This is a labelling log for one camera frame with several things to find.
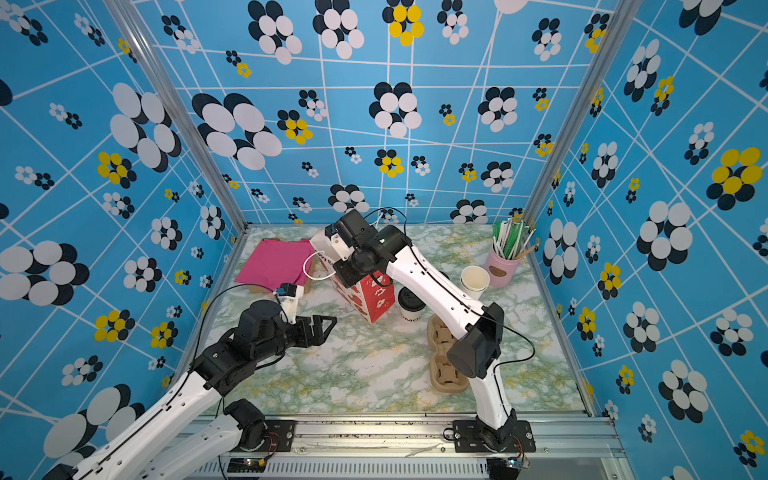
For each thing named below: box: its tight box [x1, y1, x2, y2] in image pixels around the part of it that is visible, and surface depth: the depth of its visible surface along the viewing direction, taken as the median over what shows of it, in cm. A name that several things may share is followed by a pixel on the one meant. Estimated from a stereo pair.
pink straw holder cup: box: [486, 248, 523, 288], surface depth 97 cm
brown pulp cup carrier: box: [427, 315, 470, 394], surface depth 82 cm
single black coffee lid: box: [398, 286, 427, 311], surface depth 88 cm
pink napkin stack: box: [234, 238, 315, 289], surface depth 104 cm
